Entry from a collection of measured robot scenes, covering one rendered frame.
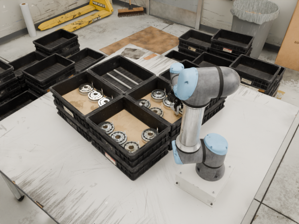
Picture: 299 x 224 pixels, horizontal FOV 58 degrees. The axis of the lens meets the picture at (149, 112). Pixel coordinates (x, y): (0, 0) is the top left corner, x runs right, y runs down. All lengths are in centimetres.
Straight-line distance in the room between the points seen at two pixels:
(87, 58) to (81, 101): 139
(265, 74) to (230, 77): 189
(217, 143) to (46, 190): 93
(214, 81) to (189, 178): 63
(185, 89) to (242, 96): 123
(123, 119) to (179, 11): 336
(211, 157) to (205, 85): 45
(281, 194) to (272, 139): 76
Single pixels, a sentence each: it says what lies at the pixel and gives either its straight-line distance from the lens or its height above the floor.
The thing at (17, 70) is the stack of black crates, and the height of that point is 38.
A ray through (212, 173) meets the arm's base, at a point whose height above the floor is 86.
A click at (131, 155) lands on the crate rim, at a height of 93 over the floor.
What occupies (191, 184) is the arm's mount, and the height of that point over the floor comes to 79.
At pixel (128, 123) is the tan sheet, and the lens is 166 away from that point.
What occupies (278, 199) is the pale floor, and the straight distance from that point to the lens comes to 252.
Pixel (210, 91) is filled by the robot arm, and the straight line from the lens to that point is 100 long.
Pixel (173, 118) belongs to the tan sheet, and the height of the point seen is 83.
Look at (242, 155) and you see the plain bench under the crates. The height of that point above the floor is 70.
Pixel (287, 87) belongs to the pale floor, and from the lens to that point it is 371.
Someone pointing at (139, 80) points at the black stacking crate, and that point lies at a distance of 200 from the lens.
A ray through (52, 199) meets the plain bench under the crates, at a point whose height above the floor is 70.
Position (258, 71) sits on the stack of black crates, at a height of 49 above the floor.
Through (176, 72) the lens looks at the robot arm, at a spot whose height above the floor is 119.
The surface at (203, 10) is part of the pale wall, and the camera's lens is 461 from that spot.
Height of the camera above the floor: 199
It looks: 42 degrees down
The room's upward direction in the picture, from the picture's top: straight up
